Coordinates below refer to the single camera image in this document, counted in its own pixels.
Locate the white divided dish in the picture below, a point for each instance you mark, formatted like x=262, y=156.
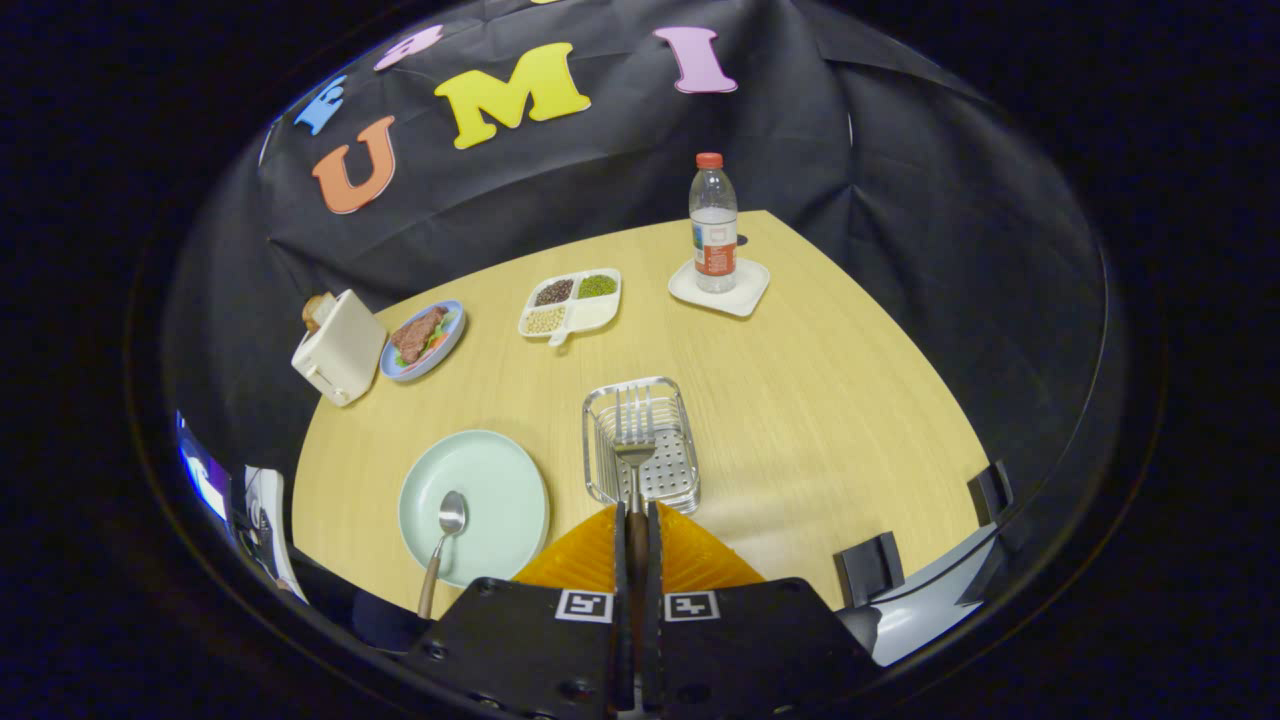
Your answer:
x=592, y=313

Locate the blue plate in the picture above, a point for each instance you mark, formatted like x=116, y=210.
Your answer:
x=440, y=352

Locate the computer monitor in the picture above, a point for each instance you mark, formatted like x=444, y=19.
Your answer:
x=205, y=475

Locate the pale green plate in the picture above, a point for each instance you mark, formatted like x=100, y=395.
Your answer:
x=500, y=500

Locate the brown steak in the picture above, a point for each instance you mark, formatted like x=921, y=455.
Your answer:
x=415, y=335

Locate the pale soybeans pile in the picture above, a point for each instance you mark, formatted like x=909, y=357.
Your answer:
x=545, y=320

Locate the dark red beans pile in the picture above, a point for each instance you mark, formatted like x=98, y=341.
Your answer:
x=554, y=292

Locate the cream toaster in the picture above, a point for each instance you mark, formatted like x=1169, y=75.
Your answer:
x=340, y=350

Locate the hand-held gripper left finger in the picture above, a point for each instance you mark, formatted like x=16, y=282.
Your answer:
x=520, y=650

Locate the green beans pile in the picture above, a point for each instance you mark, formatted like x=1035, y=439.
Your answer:
x=597, y=286

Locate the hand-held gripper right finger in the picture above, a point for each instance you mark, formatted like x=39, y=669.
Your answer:
x=760, y=650

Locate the clear water bottle red cap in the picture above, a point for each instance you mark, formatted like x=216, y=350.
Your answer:
x=714, y=240

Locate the white side table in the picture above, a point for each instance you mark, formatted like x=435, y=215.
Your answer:
x=272, y=530

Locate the toasted bread slice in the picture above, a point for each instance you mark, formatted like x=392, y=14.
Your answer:
x=316, y=312

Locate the white square coaster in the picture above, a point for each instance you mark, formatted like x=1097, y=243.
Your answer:
x=750, y=290

